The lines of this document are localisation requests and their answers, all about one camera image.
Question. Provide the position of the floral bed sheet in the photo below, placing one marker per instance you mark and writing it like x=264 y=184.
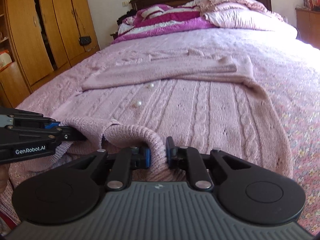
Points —
x=300 y=142

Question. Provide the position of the white printed box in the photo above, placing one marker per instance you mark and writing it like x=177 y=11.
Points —
x=5 y=60

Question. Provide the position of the dark wooden nightstand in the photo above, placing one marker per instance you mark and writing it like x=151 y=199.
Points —
x=114 y=36

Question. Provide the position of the pink checkered pillow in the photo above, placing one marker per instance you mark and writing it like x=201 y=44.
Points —
x=237 y=17

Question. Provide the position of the dark clothes pile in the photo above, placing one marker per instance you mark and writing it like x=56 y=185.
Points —
x=126 y=16

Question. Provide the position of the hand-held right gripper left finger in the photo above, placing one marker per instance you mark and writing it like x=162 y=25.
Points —
x=147 y=157

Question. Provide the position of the wooden wardrobe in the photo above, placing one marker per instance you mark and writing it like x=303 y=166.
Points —
x=22 y=30

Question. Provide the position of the pink knit sweater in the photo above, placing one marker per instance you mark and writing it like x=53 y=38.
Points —
x=200 y=110

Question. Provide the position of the wooden cabinet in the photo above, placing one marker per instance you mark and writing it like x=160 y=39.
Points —
x=310 y=25

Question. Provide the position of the row of books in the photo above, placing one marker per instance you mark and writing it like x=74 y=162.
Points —
x=311 y=1

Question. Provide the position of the pink checkered cloth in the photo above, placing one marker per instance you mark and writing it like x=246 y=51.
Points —
x=11 y=205

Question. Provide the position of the small black purse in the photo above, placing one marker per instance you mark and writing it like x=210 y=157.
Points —
x=85 y=40

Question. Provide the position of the magenta white quilt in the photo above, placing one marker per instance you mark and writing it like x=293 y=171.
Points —
x=165 y=17

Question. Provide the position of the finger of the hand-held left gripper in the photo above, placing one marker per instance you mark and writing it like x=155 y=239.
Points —
x=53 y=125
x=72 y=133

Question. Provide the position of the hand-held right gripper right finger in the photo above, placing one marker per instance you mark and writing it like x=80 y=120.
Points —
x=170 y=152

